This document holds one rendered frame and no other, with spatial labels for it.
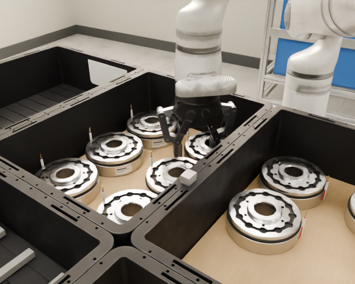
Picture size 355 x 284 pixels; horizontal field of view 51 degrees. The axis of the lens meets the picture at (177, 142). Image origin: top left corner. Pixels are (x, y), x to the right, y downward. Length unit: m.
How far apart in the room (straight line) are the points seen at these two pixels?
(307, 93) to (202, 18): 0.33
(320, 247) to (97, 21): 4.03
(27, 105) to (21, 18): 3.21
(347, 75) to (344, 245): 1.90
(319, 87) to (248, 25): 2.69
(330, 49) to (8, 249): 0.64
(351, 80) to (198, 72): 1.91
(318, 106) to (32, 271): 0.60
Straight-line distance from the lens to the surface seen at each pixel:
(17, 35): 4.14
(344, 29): 0.56
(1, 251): 0.58
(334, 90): 2.46
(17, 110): 0.95
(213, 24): 0.56
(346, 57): 2.39
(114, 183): 0.65
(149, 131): 0.72
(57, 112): 0.67
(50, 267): 0.54
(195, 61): 0.57
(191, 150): 0.66
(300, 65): 0.78
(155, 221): 0.43
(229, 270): 0.51
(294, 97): 0.81
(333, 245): 0.58
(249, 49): 3.51
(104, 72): 0.91
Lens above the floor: 1.22
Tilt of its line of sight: 32 degrees down
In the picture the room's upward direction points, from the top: straight up
